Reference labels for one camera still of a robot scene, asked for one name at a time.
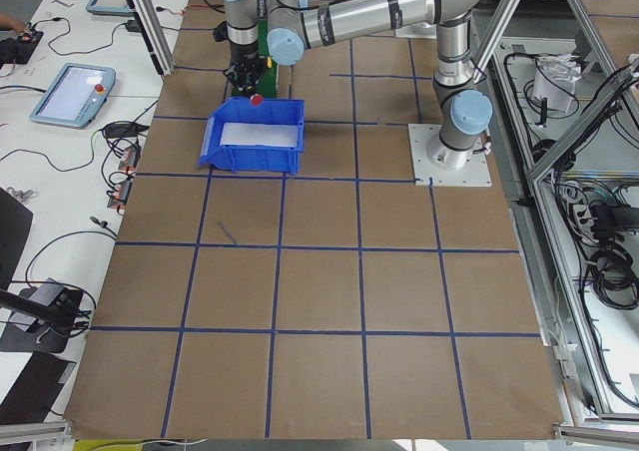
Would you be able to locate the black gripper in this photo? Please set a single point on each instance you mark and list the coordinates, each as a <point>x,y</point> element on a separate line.
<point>246,69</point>

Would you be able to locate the red push button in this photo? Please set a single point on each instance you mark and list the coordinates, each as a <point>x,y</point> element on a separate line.
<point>256,99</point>

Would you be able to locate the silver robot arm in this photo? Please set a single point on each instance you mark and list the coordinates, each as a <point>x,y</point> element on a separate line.
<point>294,27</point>

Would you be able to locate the green conveyor belt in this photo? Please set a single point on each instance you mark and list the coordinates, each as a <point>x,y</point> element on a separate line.
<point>268,85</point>

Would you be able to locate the blue bin left side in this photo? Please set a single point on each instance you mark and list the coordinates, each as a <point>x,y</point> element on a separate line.
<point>254,158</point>

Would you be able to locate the white foam pad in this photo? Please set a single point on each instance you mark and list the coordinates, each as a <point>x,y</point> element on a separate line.
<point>270,135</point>

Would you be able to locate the near teach pendant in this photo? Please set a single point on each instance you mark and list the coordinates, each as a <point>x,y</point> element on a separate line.
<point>75,97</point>

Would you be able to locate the aluminium frame post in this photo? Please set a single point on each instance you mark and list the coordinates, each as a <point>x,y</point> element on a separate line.
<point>153,35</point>

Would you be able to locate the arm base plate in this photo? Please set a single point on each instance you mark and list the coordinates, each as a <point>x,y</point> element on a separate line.
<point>437,166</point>

